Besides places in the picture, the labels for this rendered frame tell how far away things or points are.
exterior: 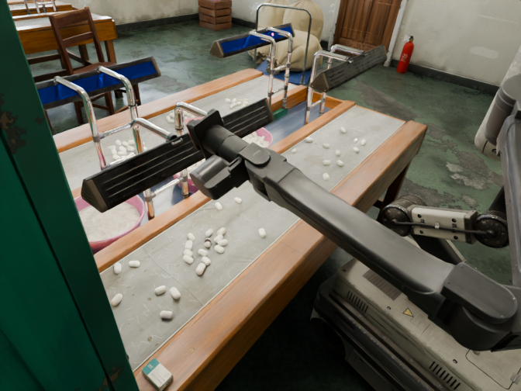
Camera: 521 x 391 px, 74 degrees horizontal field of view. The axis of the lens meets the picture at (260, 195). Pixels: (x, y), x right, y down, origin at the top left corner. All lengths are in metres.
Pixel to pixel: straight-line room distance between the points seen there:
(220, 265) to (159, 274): 0.18
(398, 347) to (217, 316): 0.77
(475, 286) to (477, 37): 5.12
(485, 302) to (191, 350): 0.64
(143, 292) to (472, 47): 5.08
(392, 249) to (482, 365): 0.97
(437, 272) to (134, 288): 0.79
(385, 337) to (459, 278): 1.03
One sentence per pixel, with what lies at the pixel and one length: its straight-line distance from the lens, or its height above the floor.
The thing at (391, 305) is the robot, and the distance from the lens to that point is 1.43.
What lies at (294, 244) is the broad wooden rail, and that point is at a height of 0.76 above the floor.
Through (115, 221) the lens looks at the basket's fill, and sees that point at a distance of 1.26.
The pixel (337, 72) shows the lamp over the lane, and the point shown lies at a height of 1.09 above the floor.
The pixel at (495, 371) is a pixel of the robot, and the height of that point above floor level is 0.47.
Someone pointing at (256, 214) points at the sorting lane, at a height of 0.74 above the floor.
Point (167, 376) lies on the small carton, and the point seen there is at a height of 0.78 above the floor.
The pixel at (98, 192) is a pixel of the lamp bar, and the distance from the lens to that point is 0.80.
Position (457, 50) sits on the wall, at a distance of 5.56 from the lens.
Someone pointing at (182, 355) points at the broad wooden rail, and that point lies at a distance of 0.89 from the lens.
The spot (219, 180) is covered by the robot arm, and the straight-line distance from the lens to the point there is 0.62.
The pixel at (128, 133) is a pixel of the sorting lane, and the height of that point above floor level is 0.74.
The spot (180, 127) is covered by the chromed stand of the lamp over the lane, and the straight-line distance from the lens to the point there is 1.12.
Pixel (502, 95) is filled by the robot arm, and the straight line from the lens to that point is 0.71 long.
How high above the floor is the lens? 1.55
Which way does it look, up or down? 38 degrees down
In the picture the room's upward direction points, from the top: 5 degrees clockwise
